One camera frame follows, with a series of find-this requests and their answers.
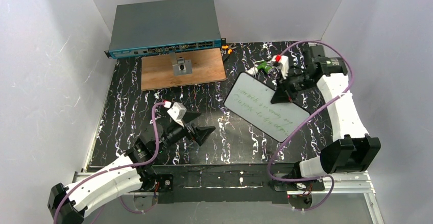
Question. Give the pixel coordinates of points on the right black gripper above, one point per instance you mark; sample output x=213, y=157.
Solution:
x=287, y=86

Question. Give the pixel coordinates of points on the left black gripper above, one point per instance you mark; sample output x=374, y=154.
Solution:
x=191, y=132

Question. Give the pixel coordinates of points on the white dry-erase board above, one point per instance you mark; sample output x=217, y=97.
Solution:
x=250, y=99

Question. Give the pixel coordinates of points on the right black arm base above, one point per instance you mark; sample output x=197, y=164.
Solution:
x=302, y=200

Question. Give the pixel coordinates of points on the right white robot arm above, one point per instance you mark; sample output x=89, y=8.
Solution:
x=352, y=149

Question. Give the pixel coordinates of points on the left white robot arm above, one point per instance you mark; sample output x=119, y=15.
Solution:
x=131, y=171

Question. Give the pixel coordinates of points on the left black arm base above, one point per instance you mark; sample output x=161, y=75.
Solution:
x=155, y=182

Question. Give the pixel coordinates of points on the green white marker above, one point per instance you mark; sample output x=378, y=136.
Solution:
x=261, y=66

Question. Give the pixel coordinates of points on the brown wooden board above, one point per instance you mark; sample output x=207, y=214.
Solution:
x=157, y=71

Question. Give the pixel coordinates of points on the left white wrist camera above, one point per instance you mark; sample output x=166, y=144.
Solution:
x=176, y=111

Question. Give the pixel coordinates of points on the grey metal bracket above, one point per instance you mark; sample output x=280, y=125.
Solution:
x=180, y=65

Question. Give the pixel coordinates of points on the orange handled pliers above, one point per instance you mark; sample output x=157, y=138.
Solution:
x=229, y=49

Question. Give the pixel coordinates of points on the grey network switch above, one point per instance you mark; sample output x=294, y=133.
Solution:
x=162, y=27

